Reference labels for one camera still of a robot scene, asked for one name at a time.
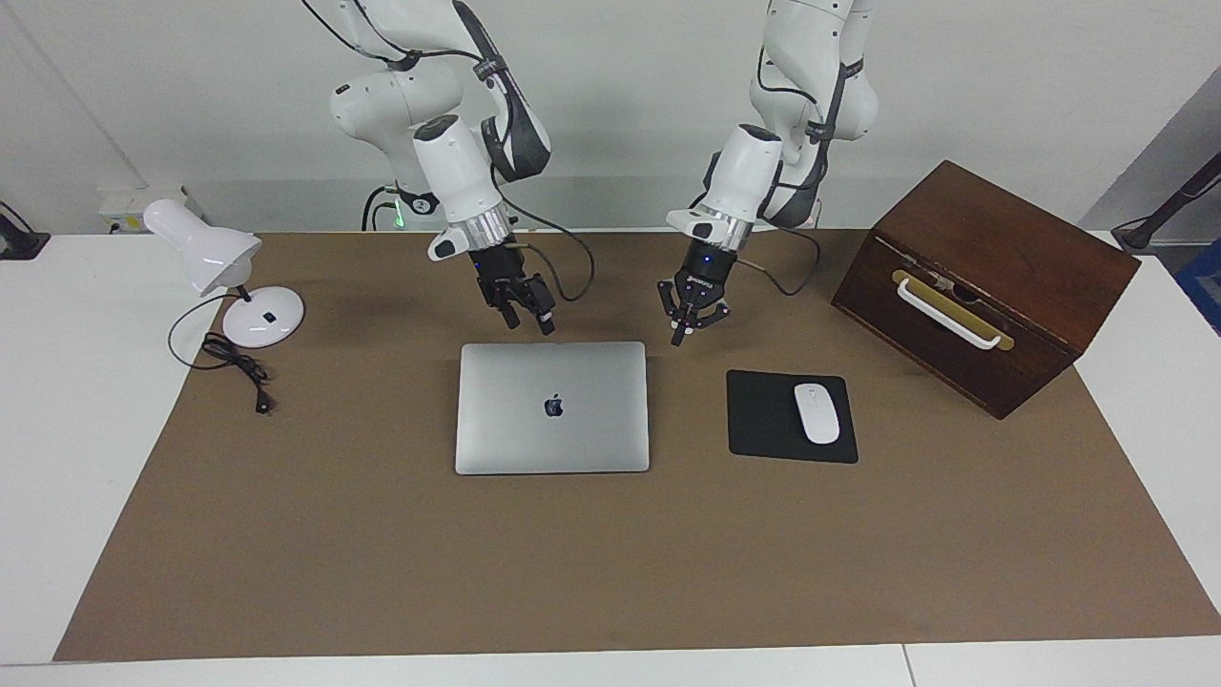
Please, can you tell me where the silver grey laptop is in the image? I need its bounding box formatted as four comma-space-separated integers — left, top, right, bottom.
455, 342, 651, 476

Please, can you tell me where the white box handle brass plate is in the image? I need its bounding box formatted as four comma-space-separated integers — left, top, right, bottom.
892, 270, 1015, 352

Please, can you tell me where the brown table mat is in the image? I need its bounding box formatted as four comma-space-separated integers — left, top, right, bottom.
52, 227, 1221, 662

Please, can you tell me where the white power strip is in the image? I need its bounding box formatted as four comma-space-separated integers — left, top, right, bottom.
98, 184, 203, 235

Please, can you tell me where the black clamp mount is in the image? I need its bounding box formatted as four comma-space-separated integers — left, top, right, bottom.
0, 202, 51, 260

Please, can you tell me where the black lamp power cable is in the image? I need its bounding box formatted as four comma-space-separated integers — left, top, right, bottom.
168, 293, 276, 415

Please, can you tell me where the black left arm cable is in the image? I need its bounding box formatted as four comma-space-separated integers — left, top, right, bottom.
739, 48, 840, 297

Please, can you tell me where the dark brown wooden box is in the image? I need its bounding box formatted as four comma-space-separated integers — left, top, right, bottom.
831, 159, 1142, 421

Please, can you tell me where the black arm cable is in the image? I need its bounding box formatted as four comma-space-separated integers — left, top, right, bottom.
303, 0, 597, 302
739, 48, 840, 297

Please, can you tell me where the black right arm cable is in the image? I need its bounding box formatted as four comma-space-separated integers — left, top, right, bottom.
303, 0, 597, 302

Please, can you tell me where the white desk lamp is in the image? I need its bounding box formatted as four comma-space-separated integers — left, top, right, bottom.
143, 198, 306, 349

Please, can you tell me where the black right base cable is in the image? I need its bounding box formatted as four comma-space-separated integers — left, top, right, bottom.
361, 184, 402, 232

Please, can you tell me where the white computer mouse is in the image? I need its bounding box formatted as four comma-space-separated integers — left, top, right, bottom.
794, 383, 841, 446

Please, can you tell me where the blue object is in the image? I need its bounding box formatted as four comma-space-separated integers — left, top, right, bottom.
1175, 239, 1221, 335

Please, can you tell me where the black stand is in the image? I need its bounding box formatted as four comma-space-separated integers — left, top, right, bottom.
1111, 153, 1221, 254

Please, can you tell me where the black mouse pad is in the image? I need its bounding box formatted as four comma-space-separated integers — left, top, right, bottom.
726, 369, 859, 465

